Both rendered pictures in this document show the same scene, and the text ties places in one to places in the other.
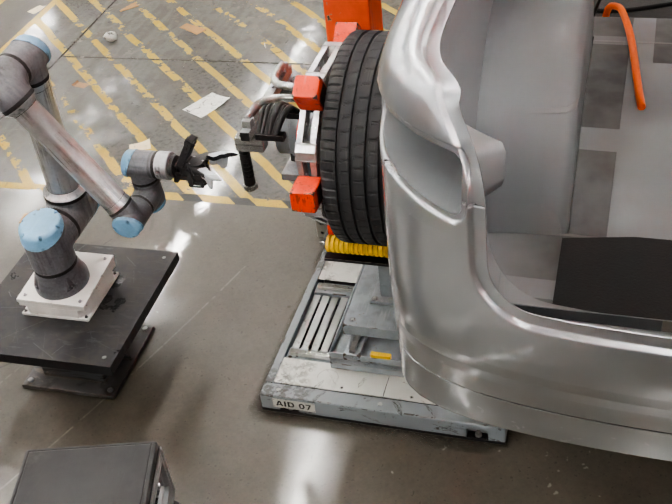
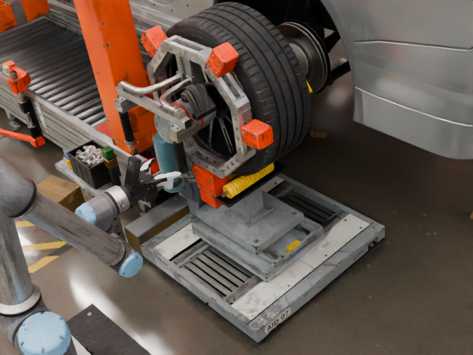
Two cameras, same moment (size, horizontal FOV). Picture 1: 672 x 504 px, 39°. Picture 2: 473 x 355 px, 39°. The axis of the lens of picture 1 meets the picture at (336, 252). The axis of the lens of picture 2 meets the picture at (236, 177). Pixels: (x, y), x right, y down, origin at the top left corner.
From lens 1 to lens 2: 2.24 m
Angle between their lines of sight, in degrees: 45
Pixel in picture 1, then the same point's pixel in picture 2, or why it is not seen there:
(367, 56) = (228, 21)
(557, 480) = (426, 229)
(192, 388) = not seen: outside the picture
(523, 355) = not seen: outside the picture
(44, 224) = (48, 326)
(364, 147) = (283, 73)
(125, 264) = not seen: hidden behind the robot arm
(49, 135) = (60, 212)
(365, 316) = (259, 234)
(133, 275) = (89, 341)
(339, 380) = (280, 284)
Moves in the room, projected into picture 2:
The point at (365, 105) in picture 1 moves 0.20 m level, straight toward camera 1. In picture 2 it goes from (265, 46) to (316, 53)
